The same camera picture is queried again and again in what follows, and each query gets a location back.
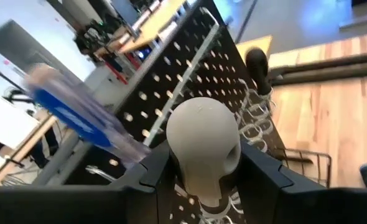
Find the black ribbed handled screwdriver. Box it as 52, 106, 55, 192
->
244, 47, 273, 96

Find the chrome ring tool holder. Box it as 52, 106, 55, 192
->
198, 77, 277, 224

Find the small blue clear-handled screwdriver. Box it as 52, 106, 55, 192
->
24, 63, 152, 169

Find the black aluminium table frame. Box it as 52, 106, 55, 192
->
269, 49, 367, 87

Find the chrome rail tool holder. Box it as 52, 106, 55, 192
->
142, 6, 221, 147

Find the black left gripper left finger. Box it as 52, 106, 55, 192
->
0, 141, 178, 224

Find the black metal pegboard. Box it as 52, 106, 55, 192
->
63, 0, 287, 224

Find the grey stubby handled screwdriver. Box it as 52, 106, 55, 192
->
165, 96, 243, 208

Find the black wire basket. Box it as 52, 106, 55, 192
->
275, 147, 333, 189

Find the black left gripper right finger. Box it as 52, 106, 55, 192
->
233, 141, 367, 224

